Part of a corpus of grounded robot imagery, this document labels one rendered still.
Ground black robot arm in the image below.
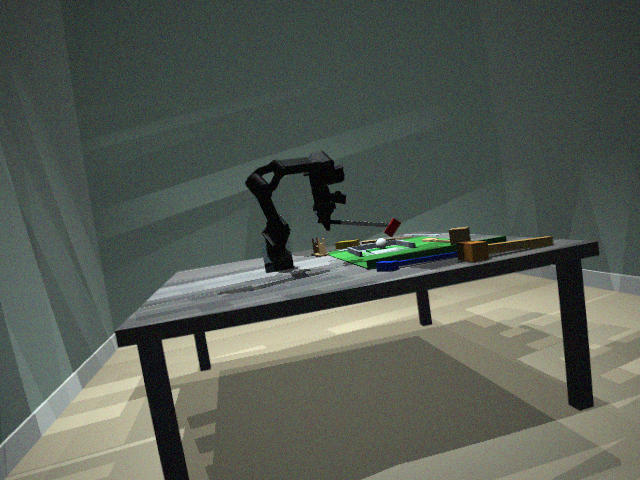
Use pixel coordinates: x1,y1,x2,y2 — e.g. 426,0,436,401
245,151,346,259

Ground green putting mat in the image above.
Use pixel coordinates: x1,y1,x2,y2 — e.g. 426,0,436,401
326,236,451,269

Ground blue golf putter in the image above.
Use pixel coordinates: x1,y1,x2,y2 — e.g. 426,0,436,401
376,252,458,271

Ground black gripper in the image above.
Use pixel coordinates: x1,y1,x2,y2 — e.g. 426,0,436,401
311,185,336,231

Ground brown wooden mallet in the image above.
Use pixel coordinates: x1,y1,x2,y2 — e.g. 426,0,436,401
457,236,553,262

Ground yellow flat bar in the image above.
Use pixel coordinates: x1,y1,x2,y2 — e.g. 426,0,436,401
335,240,360,249

